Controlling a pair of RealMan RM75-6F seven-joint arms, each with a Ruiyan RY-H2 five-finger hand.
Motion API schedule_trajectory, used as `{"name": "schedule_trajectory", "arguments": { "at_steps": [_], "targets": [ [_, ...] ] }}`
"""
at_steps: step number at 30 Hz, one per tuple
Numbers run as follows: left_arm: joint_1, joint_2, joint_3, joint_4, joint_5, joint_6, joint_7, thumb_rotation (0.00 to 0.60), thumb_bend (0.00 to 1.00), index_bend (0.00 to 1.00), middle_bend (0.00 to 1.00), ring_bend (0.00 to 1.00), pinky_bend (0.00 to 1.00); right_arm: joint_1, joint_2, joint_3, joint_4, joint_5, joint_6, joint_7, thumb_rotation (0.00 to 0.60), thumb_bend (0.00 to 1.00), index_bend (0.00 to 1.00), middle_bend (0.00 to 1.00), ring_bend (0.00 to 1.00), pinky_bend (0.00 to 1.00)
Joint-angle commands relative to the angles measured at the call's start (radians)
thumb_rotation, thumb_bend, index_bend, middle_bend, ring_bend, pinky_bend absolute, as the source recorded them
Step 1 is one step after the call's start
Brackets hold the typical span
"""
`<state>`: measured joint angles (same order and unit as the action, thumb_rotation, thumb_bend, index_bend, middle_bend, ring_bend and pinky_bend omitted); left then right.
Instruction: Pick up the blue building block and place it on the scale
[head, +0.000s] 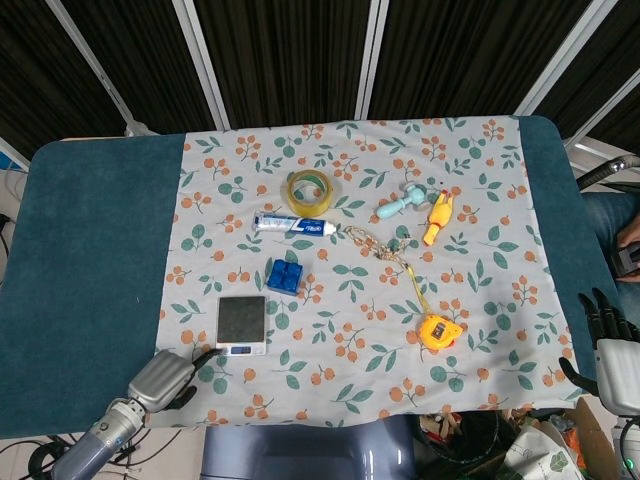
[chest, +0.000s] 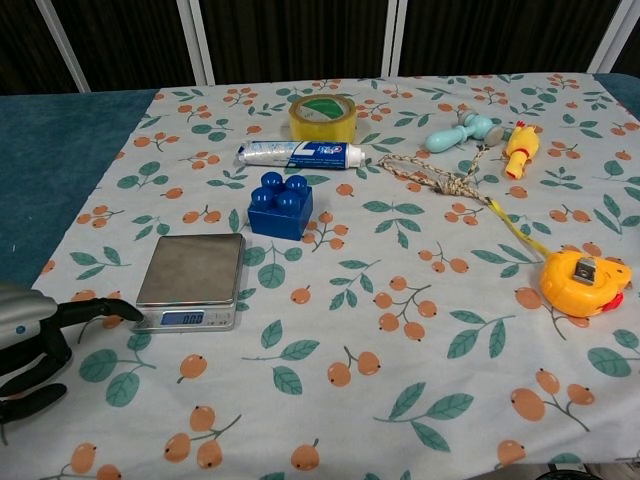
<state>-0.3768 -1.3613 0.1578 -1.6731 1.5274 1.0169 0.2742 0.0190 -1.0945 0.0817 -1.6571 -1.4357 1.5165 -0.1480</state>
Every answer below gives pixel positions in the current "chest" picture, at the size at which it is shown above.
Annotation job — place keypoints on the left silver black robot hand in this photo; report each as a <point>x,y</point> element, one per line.
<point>20,310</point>

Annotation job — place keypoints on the blue building block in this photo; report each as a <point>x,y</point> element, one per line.
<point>280,220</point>

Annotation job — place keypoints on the silver digital kitchen scale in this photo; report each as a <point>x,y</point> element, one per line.
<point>190,270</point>

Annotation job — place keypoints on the floral print tablecloth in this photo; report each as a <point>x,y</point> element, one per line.
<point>350,300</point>

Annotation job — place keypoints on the yellow packing tape roll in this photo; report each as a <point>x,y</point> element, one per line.
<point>300,127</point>

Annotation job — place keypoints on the blue white toothpaste tube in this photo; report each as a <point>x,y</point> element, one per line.
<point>320,155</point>

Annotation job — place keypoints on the yellow rubber chicken toy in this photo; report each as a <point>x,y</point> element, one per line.
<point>522,145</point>

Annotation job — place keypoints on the yellow tape measure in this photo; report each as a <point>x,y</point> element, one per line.
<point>580,290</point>

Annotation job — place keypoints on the white partition frame post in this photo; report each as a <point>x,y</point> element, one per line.
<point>610,40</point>
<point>195,40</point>
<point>65,50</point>
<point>392,40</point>

